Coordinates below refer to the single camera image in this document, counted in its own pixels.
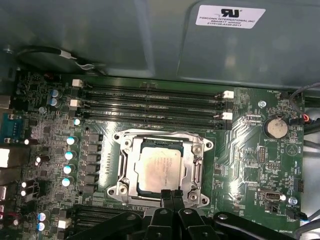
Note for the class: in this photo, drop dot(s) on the white board connector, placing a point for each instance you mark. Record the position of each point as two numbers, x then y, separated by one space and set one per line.
64 223

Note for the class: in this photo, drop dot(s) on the metal socket cover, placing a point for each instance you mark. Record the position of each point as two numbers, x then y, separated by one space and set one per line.
130 160

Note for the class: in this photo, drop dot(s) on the round coin battery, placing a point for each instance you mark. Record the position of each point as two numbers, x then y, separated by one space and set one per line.
276 127

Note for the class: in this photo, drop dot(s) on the silver CPU chip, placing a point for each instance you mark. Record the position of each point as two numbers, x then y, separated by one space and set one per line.
157 170

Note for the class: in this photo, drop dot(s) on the white case label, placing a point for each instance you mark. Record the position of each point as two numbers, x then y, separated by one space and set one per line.
230 17

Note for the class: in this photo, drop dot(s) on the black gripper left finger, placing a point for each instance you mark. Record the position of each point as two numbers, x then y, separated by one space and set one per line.
160 225

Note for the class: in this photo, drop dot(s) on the black capacitor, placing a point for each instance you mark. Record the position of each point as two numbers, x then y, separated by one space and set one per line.
41 159
25 185
24 193
30 141

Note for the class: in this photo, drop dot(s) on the blue rear port connector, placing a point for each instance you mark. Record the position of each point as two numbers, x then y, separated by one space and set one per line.
12 127

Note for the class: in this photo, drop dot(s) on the internal USB port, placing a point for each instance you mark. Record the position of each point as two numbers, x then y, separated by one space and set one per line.
271 196

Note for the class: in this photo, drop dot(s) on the green motherboard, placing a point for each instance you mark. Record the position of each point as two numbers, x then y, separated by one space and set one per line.
237 150

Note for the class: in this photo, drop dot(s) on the black open PC case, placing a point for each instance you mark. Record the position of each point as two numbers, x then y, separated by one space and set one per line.
100 37

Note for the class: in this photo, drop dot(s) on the blue-topped capacitor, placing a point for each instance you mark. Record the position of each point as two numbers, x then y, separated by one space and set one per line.
68 169
77 122
71 140
69 155
43 216
40 226
55 93
55 102
66 182

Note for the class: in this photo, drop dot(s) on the black RAM slot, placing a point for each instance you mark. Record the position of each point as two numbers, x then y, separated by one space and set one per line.
100 219
150 120
150 91
105 208
150 100
150 110

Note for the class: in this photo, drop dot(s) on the silver board screw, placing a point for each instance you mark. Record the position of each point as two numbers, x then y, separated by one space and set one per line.
292 200
262 103

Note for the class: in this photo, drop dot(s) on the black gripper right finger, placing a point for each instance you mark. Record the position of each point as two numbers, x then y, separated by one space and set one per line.
190 225

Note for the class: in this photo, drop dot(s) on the CPU socket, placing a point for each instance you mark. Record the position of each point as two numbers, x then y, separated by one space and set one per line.
113 192

